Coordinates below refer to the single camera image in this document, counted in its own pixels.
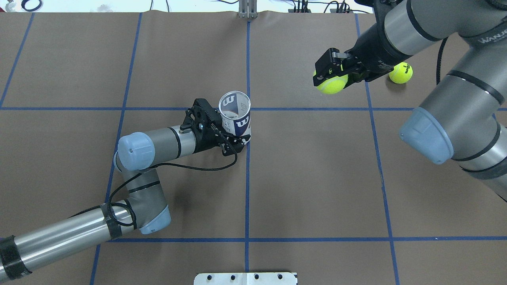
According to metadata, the white blue tennis ball can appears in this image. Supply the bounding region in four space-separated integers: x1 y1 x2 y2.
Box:
219 91 251 144

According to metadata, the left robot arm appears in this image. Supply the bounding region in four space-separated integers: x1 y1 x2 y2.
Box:
1 123 251 283

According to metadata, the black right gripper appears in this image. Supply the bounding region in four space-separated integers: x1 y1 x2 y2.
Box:
312 14 395 87

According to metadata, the yellow tennis ball far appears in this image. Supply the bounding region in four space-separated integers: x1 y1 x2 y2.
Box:
388 63 413 84

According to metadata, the yellow Wilson tennis ball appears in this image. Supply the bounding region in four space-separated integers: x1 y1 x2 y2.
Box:
315 74 349 95

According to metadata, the aluminium frame post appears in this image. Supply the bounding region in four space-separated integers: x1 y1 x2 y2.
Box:
238 0 258 19

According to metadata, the white mounting plate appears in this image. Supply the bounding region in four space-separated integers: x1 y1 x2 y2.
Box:
193 272 299 285

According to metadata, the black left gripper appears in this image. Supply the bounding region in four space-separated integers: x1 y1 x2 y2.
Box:
193 129 251 156

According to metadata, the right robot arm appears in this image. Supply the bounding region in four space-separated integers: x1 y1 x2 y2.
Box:
312 0 507 199

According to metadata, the brown paper table cover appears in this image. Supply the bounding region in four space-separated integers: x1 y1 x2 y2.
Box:
1 11 506 285

